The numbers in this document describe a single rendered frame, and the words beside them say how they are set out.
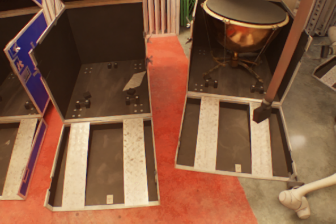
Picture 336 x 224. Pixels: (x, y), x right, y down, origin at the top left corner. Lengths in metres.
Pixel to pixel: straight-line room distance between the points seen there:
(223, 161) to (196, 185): 0.33
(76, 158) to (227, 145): 1.38
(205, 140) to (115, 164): 0.84
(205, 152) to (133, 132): 0.68
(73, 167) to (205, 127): 1.25
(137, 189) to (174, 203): 0.31
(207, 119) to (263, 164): 0.66
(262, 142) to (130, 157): 1.22
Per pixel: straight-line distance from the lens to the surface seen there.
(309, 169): 2.29
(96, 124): 2.13
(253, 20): 2.00
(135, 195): 1.79
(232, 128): 2.21
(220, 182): 1.90
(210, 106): 2.18
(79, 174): 1.94
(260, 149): 2.09
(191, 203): 1.79
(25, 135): 2.35
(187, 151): 1.98
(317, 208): 2.14
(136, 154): 1.87
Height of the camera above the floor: 1.69
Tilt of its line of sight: 44 degrees down
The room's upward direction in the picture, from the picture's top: straight up
